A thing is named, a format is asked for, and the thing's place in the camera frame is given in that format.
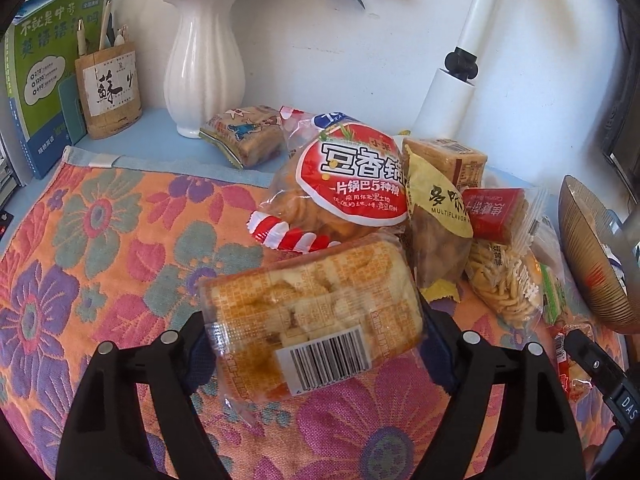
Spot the pork floss cake packet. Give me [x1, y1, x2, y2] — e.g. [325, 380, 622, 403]
[550, 322, 594, 403]

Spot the green label cracker packet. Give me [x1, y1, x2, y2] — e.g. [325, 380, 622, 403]
[540, 264, 566, 326]

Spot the orange printed bread packet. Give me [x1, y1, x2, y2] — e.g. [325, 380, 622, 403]
[200, 232, 423, 403]

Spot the red guoba crisps bag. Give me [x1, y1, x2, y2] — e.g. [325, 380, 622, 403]
[247, 106, 408, 254]

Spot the cartoon boy biscuit packet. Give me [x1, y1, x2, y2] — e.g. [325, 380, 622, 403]
[198, 105, 284, 169]

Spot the large clear bread bag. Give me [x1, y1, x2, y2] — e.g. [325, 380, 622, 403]
[532, 216, 565, 283]

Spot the round crisps bag orange label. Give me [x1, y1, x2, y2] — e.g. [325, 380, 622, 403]
[465, 240, 544, 328]

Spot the brown ribbed glass bowl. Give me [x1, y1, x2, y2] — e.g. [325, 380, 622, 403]
[559, 174, 639, 334]

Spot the floral woven table mat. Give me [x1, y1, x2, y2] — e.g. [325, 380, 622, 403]
[0, 145, 629, 480]

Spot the red wafer packet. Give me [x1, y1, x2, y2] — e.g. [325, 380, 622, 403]
[462, 188, 548, 255]

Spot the yellow label snack packet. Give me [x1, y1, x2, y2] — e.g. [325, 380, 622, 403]
[402, 143, 473, 289]

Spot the tan rice cake bar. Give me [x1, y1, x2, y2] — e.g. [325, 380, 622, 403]
[402, 136, 488, 191]

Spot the stack of books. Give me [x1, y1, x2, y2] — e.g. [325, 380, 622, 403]
[0, 143, 20, 237]

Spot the bamboo pen holder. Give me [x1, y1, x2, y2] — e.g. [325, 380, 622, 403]
[75, 1, 142, 140]

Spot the white ribbed vase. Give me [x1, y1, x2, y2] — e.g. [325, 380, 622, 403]
[164, 0, 245, 139]

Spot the green English grammar book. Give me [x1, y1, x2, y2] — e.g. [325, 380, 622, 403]
[1, 0, 110, 179]

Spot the white lamp post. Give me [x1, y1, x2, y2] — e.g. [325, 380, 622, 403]
[410, 0, 498, 139]

